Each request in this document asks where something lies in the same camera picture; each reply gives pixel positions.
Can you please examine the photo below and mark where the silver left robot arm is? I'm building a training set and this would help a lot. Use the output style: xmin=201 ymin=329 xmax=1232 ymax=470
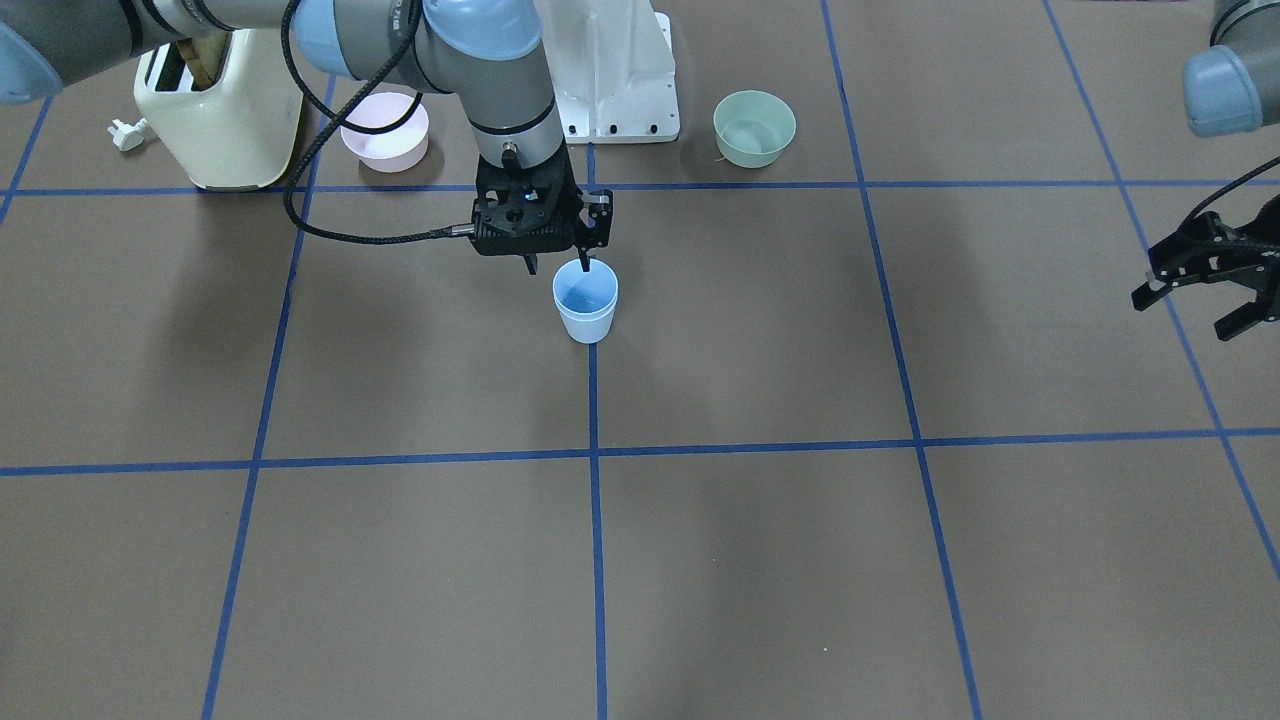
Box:
xmin=1132 ymin=1 xmax=1279 ymax=342

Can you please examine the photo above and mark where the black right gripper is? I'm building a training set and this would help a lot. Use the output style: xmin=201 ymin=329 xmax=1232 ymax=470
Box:
xmin=470 ymin=150 xmax=614 ymax=275

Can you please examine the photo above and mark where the light blue cup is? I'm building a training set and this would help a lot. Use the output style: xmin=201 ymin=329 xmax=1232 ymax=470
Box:
xmin=550 ymin=258 xmax=620 ymax=345

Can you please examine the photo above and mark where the white power plug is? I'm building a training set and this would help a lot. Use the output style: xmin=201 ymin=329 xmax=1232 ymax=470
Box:
xmin=108 ymin=118 xmax=150 ymax=152

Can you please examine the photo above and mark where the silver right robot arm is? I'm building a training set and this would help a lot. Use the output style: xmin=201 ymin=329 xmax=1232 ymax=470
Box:
xmin=1 ymin=1 xmax=613 ymax=273

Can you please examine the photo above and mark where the pink bowl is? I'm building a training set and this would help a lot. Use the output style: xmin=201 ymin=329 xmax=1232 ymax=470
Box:
xmin=340 ymin=92 xmax=431 ymax=173

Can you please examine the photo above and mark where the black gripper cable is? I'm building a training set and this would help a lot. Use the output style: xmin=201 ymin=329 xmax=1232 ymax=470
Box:
xmin=282 ymin=0 xmax=479 ymax=246

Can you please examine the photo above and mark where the toast slice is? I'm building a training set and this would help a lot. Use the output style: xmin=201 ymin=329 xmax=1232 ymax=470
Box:
xmin=175 ymin=32 xmax=230 ymax=91

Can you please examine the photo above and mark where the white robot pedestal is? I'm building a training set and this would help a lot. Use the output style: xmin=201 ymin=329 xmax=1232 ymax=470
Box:
xmin=535 ymin=1 xmax=681 ymax=145

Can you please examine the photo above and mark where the green bowl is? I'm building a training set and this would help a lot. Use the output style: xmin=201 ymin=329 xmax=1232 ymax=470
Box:
xmin=712 ymin=90 xmax=797 ymax=169

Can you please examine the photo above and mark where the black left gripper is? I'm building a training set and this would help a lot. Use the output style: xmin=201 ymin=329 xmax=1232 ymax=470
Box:
xmin=1132 ymin=197 xmax=1279 ymax=342

